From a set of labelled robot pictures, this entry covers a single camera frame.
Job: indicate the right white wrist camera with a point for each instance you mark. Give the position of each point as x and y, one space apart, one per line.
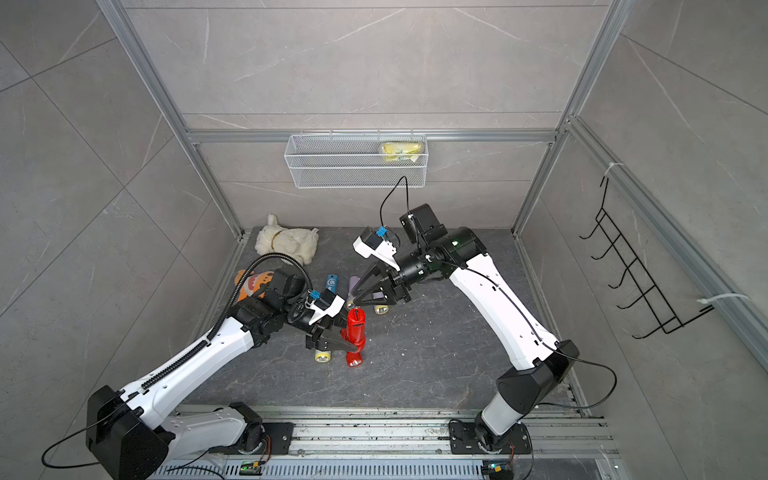
373 242

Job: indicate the blue flashlight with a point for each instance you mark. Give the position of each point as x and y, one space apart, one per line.
332 283

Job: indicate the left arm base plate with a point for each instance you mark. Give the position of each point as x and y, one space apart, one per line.
273 438

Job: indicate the black wall hook rack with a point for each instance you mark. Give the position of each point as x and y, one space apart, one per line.
635 271

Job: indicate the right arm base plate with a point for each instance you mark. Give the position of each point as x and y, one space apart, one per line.
474 438

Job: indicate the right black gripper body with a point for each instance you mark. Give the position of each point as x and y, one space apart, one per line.
397 285

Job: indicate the purple flashlight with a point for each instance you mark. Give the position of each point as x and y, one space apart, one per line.
380 308
352 284

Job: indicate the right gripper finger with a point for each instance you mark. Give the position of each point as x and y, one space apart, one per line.
364 297
373 278

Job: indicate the orange plush toy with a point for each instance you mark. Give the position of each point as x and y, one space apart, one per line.
255 282

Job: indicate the white wire wall basket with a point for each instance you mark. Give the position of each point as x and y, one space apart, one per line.
351 161

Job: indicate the yellow item in basket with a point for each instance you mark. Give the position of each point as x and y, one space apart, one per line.
401 151

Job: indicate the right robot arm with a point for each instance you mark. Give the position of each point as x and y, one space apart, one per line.
539 361

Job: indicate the green flashlight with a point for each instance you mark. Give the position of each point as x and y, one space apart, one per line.
322 356

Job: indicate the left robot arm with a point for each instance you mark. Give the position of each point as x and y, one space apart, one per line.
130 431

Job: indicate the red flashlight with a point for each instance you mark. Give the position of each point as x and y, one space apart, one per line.
354 333

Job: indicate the white plush dog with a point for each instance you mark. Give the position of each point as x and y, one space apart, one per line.
298 243

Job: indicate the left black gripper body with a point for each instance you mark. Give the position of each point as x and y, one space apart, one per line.
311 337

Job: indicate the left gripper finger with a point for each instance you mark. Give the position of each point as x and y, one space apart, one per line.
331 344
334 326

